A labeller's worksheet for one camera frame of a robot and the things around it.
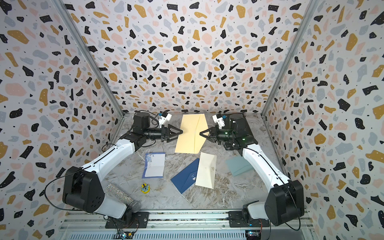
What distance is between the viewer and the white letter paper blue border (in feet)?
2.94

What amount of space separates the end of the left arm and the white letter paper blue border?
295 millimetres

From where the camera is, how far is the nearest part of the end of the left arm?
0.63 metres
